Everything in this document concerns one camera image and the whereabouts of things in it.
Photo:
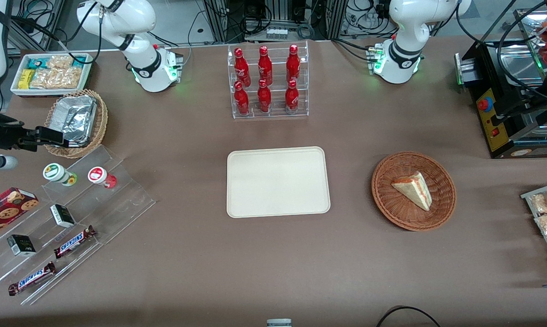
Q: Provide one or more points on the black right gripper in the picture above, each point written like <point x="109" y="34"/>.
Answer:
<point x="6" y="135"/>

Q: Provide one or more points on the green lid yogurt cup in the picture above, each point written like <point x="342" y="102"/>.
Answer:
<point x="57" y="173"/>

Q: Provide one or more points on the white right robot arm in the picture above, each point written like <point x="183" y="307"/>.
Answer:
<point x="139" y="27"/>

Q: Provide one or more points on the cream plastic tray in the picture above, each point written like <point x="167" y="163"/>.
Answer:
<point x="278" y="181"/>

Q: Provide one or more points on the silver foil container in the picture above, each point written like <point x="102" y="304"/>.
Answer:
<point x="76" y="118"/>

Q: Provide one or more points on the oval light wicker basket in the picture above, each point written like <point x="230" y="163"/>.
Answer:
<point x="101" y="120"/>

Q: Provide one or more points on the white rectangular snack bin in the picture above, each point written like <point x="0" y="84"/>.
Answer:
<point x="15" y="88"/>

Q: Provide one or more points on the clear cracker pack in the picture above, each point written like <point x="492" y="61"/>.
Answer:
<point x="57" y="77"/>

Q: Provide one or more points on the yellow snack packet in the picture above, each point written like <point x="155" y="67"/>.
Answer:
<point x="26" y="79"/>

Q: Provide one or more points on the teal snack packet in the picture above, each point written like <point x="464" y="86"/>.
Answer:
<point x="38" y="62"/>

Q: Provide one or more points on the small black box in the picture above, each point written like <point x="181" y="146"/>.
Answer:
<point x="21" y="245"/>
<point x="62" y="215"/>

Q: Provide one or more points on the red tartan cookie box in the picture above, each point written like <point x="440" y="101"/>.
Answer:
<point x="7" y="209"/>

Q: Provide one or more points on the clear acrylic stepped display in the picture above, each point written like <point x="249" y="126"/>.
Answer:
<point x="119" y="209"/>

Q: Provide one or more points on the Snickers chocolate bar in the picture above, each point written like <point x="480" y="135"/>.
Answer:
<point x="75" y="241"/>
<point x="32" y="278"/>

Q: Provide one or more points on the red cola bottle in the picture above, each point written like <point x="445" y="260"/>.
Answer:
<point x="265" y="63"/>
<point x="291" y="95"/>
<point x="241" y="97"/>
<point x="293" y="61"/>
<point x="264" y="95"/>
<point x="241" y="66"/>

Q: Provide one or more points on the clear acrylic bottle rack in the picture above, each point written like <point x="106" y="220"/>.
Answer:
<point x="269" y="113"/>

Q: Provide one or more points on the white power strip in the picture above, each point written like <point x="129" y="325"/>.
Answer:
<point x="276" y="32"/>

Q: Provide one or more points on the small grey device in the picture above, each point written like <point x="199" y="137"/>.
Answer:
<point x="279" y="323"/>

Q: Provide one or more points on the round brown wicker basket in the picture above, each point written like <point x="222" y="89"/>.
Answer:
<point x="391" y="204"/>

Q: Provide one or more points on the triangular wrapped sandwich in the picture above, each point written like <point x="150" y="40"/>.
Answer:
<point x="414" y="188"/>

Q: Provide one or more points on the red emergency stop button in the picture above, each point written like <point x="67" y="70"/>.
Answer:
<point x="484" y="104"/>

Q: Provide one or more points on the black metal machine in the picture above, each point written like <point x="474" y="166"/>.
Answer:
<point x="509" y="122"/>

